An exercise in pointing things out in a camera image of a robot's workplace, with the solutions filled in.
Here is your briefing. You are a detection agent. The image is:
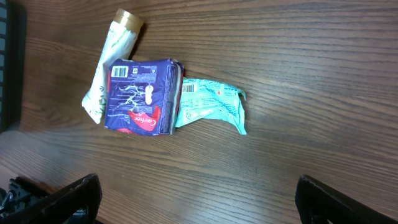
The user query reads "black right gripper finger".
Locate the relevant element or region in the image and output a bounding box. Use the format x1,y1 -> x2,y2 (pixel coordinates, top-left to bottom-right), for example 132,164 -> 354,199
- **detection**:
295,175 -> 397,224

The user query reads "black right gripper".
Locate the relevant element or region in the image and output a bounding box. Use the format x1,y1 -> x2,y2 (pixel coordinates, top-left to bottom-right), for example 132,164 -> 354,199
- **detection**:
1,174 -> 102,224

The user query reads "grey plastic basket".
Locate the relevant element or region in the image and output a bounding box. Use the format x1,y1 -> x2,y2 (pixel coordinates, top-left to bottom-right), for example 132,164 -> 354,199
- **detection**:
1,0 -> 27,133

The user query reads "white tube gold cap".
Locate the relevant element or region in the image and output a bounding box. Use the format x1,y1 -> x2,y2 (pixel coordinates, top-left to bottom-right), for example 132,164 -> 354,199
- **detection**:
81,9 -> 144,124

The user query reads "teal wipes packet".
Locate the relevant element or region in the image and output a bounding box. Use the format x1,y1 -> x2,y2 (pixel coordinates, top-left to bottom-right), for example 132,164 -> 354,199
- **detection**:
175,78 -> 247,135

